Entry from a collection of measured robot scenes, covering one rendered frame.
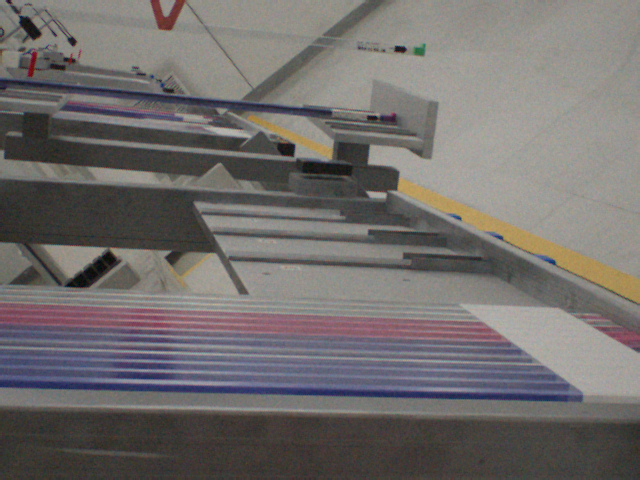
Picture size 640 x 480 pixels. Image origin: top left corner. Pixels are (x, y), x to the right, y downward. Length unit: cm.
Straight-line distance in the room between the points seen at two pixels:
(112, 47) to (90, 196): 741
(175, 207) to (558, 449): 69
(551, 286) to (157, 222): 48
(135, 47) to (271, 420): 809
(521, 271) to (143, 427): 41
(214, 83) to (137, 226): 745
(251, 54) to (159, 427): 817
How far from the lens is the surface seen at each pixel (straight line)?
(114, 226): 107
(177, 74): 849
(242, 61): 854
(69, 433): 40
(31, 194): 107
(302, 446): 41
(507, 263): 78
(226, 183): 136
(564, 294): 69
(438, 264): 80
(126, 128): 184
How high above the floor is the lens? 101
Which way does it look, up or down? 14 degrees down
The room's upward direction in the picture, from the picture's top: 38 degrees counter-clockwise
